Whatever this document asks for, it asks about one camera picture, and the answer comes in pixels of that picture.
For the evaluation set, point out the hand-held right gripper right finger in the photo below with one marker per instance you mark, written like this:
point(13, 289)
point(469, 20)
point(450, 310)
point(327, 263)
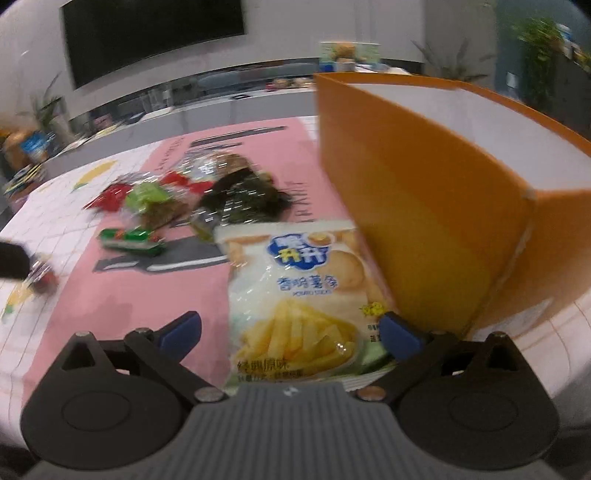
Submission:
point(399, 337)

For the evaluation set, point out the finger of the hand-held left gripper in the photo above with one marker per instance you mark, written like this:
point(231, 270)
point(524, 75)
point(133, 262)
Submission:
point(11, 261)

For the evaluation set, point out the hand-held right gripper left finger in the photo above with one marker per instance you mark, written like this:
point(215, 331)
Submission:
point(182, 330)

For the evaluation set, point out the clear red snack packet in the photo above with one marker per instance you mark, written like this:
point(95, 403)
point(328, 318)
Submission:
point(41, 277)

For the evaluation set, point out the white potato stick snack bag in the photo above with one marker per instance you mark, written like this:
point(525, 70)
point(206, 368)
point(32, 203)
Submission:
point(295, 286)

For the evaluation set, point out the green clear snack packet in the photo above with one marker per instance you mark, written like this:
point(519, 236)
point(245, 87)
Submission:
point(147, 198)

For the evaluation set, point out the orange-rimmed clear bin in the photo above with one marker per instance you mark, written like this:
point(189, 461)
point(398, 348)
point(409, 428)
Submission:
point(415, 184)

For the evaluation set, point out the pink printed mat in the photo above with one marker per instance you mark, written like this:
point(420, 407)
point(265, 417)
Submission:
point(138, 295)

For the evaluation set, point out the white lemon print tablecloth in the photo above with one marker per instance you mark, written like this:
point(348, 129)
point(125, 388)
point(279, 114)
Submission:
point(60, 194)

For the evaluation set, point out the small green red snack packet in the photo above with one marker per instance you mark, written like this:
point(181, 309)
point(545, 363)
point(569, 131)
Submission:
point(131, 237)

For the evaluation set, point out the blue snack bag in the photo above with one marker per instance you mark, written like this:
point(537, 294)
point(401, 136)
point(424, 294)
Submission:
point(30, 145)

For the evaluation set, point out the dark green seaweed snack packet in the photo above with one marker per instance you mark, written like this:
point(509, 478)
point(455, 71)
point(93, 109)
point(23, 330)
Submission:
point(244, 194)

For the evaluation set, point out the thin potted plant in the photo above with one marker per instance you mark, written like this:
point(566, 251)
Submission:
point(46, 106)

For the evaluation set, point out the clear brown snack packet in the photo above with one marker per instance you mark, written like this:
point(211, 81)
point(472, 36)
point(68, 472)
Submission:
point(231, 161)

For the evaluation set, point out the low grey ledge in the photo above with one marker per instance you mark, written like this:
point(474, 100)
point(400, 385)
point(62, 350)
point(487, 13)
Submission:
point(207, 99)

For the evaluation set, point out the pile of colourful packets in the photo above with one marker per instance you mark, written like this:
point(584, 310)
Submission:
point(291, 84)

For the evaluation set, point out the palm potted plant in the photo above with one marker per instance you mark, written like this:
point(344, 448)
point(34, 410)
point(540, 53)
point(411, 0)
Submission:
point(448, 60)

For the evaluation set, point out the dark grey cabinet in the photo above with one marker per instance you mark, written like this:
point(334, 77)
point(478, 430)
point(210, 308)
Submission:
point(575, 87)

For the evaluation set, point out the leafy climbing plant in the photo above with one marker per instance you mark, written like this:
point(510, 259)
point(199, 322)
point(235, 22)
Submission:
point(535, 55)

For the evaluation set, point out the black wall television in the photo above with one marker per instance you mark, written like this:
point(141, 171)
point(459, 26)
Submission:
point(152, 37)

